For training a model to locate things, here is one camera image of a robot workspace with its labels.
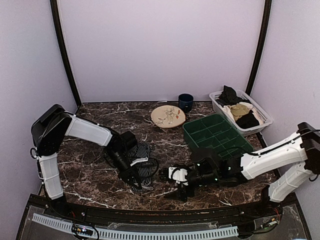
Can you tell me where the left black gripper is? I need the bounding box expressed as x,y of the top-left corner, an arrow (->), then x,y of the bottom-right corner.
106,149 -> 142,190

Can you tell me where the navy striped underwear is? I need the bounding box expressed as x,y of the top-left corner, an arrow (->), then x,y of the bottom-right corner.
125,141 -> 154,193

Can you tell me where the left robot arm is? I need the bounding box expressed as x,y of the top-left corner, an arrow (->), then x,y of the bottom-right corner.
31,104 -> 142,218

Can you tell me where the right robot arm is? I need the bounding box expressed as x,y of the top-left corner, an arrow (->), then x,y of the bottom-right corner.
159,122 -> 320,217

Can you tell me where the green divided organizer tray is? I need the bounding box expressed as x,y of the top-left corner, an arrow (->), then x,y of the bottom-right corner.
182,114 -> 254,159

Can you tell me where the beige floral plate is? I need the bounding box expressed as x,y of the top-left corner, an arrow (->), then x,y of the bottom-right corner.
150,105 -> 186,129

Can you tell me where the dark blue mug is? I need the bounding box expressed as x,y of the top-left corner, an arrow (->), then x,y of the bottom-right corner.
178,93 -> 194,113

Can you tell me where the black cloth in basket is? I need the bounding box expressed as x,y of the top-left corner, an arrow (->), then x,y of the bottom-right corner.
236,110 -> 260,129

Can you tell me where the beige garment in basket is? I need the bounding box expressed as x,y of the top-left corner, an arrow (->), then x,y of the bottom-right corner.
222,102 -> 254,122

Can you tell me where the black garment in basket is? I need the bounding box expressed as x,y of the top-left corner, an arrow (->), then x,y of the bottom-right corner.
216,85 -> 246,106

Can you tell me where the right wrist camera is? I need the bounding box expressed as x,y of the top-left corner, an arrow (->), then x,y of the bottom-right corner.
159,167 -> 188,186

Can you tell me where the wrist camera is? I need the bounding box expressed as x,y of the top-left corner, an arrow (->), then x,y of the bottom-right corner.
159,167 -> 188,186
130,157 -> 149,167

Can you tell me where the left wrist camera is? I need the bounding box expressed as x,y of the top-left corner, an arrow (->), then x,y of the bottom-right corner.
130,157 -> 149,167

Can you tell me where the black front rail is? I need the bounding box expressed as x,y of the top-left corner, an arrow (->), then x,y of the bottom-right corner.
27,193 -> 298,227

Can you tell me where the left black frame post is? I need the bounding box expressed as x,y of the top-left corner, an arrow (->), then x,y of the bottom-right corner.
49,0 -> 82,108

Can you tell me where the black frame post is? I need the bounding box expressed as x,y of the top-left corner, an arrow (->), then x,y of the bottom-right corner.
49,0 -> 82,108
245,0 -> 273,95

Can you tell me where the white slotted cable duct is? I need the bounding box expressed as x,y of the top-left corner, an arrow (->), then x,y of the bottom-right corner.
31,213 -> 239,240

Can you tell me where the right black frame post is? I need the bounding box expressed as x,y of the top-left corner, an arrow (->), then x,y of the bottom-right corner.
245,0 -> 273,95

